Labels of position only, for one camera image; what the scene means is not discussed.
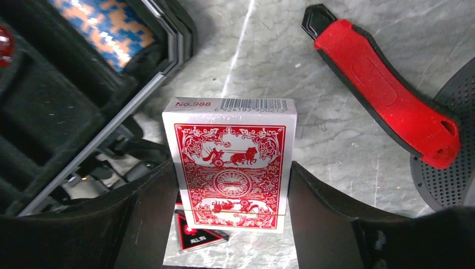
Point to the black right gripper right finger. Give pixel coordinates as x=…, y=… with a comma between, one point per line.
x=333, y=230

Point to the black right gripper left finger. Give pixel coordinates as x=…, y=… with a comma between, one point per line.
x=125, y=228

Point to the red playing card deck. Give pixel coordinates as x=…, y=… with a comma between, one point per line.
x=232, y=159

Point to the black foam-lined carrying case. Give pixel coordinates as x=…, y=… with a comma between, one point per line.
x=60, y=99

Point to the poker chip roll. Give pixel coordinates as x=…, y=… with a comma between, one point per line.
x=110, y=26

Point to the red dice set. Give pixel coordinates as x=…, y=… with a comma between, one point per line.
x=7, y=47

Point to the upper red triangle button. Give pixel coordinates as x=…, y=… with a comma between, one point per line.
x=178, y=201

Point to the lower red all-in triangle button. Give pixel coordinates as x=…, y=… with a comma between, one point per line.
x=190, y=239

